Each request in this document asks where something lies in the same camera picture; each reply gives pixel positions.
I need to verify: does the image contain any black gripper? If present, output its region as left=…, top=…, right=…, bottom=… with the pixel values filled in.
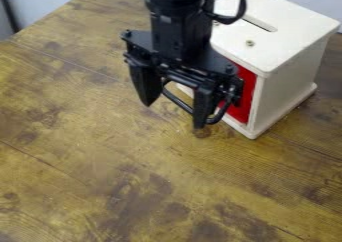
left=121, top=10, right=240, bottom=129

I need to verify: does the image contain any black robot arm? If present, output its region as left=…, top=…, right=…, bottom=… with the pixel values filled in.
left=121, top=0, right=247, bottom=129

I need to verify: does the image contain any dark pole at left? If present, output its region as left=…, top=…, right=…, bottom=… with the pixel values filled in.
left=1, top=0, right=20, bottom=33

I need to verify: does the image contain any red wooden drawer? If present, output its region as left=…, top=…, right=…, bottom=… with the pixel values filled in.
left=227, top=63, right=256, bottom=124

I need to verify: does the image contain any white wooden box cabinet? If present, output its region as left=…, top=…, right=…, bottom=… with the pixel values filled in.
left=211, top=0, right=340, bottom=139

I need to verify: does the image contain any black metal drawer handle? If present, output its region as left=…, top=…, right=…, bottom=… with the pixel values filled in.
left=161, top=76, right=244, bottom=129

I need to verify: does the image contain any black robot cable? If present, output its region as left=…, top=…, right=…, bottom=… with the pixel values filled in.
left=200, top=0, right=248, bottom=26

